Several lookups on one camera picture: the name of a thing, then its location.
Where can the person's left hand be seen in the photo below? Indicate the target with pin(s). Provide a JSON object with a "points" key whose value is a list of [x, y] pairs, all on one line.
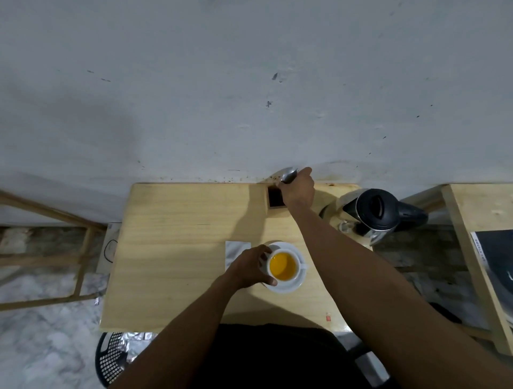
{"points": [[244, 270]]}

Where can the person's right hand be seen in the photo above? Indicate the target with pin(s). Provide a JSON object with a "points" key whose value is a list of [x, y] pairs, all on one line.
{"points": [[298, 192]]}

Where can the person's left thumb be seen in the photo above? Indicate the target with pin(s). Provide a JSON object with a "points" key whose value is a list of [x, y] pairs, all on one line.
{"points": [[269, 281]]}

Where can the person's right fingers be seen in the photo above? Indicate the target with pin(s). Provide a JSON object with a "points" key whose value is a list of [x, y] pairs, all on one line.
{"points": [[304, 174]]}

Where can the metal spoon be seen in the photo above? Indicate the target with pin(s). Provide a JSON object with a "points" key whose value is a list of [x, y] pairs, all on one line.
{"points": [[288, 175]]}

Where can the white cup of tea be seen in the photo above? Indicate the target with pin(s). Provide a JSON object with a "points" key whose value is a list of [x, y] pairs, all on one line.
{"points": [[285, 266]]}

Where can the person's left forearm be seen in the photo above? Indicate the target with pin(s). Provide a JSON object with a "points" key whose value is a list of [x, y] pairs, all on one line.
{"points": [[188, 336]]}

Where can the person's right forearm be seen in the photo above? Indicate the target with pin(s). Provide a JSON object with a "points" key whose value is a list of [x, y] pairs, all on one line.
{"points": [[384, 296]]}

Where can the white saucer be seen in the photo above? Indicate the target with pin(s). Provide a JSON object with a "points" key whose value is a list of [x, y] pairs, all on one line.
{"points": [[294, 285]]}

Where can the small wooden box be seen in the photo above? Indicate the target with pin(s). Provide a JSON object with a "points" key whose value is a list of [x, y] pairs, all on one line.
{"points": [[274, 198]]}

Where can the white paper napkin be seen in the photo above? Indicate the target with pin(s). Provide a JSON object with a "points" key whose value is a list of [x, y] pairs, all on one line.
{"points": [[234, 252]]}

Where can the person's black shirt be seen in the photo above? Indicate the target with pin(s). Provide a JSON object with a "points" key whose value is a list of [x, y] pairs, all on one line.
{"points": [[280, 360]]}

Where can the black and steel electric kettle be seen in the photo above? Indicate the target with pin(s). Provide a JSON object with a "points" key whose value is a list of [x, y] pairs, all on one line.
{"points": [[376, 212]]}

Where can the crumpled silver foil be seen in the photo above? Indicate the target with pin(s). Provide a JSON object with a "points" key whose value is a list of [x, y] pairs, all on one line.
{"points": [[138, 342]]}

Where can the white paper with black loop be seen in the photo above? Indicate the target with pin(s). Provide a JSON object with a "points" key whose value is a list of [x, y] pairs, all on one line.
{"points": [[110, 248]]}

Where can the wooden side table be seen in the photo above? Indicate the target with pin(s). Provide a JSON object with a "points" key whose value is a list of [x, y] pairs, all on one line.
{"points": [[465, 240]]}

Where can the black plastic basket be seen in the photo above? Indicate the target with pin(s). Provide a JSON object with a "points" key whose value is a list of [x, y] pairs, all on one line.
{"points": [[110, 358]]}

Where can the black book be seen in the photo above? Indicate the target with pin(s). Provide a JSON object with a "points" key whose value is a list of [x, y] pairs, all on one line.
{"points": [[497, 260]]}

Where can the wooden frame rack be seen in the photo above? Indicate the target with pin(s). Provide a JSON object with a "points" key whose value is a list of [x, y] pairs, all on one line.
{"points": [[84, 256]]}

